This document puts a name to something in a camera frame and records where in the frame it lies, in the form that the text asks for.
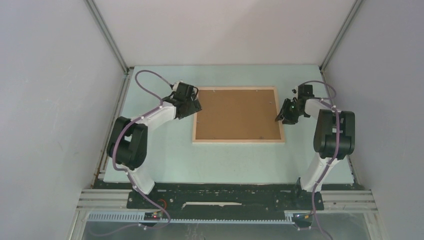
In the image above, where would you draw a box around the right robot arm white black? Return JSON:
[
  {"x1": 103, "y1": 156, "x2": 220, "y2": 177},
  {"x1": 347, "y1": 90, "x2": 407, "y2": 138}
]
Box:
[{"x1": 275, "y1": 81, "x2": 356, "y2": 209}]

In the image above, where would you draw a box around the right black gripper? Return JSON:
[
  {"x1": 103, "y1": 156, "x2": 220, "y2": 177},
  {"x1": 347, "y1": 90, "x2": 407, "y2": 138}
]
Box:
[{"x1": 274, "y1": 98, "x2": 304, "y2": 126}]

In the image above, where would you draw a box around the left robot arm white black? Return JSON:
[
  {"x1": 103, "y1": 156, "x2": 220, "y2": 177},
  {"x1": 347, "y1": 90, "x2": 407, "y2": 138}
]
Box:
[{"x1": 106, "y1": 81, "x2": 202, "y2": 208}]

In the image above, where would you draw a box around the aluminium rail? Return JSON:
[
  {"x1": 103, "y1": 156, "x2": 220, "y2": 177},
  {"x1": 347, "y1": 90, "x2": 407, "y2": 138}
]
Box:
[{"x1": 76, "y1": 189, "x2": 378, "y2": 214}]

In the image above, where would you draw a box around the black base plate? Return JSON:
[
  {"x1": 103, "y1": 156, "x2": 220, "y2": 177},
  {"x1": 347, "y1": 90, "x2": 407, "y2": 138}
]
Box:
[{"x1": 126, "y1": 183, "x2": 324, "y2": 222}]

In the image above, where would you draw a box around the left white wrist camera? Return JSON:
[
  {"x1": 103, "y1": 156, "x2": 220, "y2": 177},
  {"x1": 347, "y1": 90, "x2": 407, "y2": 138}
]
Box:
[{"x1": 171, "y1": 80, "x2": 184, "y2": 91}]

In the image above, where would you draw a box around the wooden picture frame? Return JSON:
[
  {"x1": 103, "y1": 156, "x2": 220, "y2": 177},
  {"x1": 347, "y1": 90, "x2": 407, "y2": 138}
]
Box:
[{"x1": 192, "y1": 86, "x2": 286, "y2": 144}]

